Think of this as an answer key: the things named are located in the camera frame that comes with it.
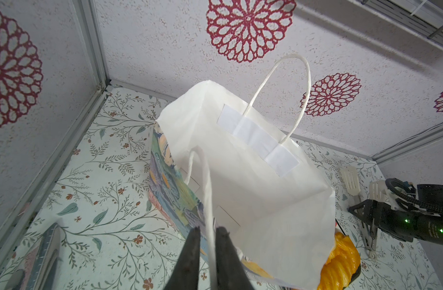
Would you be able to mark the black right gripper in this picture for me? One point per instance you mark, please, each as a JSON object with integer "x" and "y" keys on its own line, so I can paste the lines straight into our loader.
{"x": 401, "y": 225}

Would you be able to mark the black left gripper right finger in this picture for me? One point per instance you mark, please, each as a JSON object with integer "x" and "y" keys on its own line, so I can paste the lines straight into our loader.
{"x": 230, "y": 272}

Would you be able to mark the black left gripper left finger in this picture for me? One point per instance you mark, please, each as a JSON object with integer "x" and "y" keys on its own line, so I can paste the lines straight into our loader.
{"x": 185, "y": 273}

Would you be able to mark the white slotted tongs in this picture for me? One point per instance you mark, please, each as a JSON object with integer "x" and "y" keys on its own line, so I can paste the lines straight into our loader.
{"x": 352, "y": 184}

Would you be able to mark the floral paper gift bag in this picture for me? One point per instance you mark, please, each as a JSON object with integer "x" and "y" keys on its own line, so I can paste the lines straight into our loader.
{"x": 217, "y": 162}

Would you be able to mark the braided yellow bread loaf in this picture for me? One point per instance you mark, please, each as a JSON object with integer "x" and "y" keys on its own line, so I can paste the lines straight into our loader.
{"x": 341, "y": 265}

